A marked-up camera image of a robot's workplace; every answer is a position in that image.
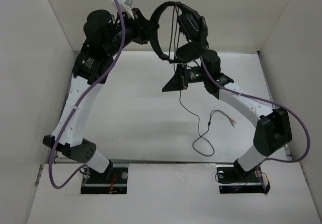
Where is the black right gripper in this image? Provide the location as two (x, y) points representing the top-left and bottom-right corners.
(162, 63), (209, 92)

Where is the black headset with microphone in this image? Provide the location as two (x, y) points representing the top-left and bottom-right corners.
(150, 1), (209, 63)

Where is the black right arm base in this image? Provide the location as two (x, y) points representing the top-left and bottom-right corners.
(215, 165), (271, 194)

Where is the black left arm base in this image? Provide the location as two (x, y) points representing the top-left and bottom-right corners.
(80, 163), (129, 195)

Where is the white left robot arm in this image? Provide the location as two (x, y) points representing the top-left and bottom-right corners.
(42, 7), (165, 182)

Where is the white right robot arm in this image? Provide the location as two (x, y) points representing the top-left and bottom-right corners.
(192, 50), (292, 181)

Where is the aluminium table edge rail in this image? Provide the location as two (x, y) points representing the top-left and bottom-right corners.
(284, 144), (293, 161)

